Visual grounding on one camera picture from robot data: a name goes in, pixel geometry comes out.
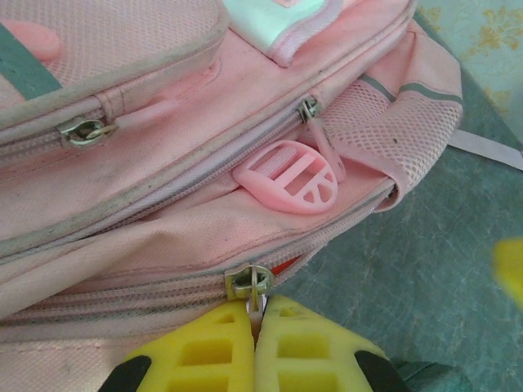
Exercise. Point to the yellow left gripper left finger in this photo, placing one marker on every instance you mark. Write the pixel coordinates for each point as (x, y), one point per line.
(196, 359)

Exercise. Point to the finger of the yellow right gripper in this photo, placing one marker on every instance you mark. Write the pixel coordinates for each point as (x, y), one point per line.
(510, 273)

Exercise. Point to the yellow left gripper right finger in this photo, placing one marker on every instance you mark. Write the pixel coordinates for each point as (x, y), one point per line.
(310, 351)

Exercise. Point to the pink student backpack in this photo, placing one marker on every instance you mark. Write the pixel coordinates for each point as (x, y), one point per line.
(163, 204)

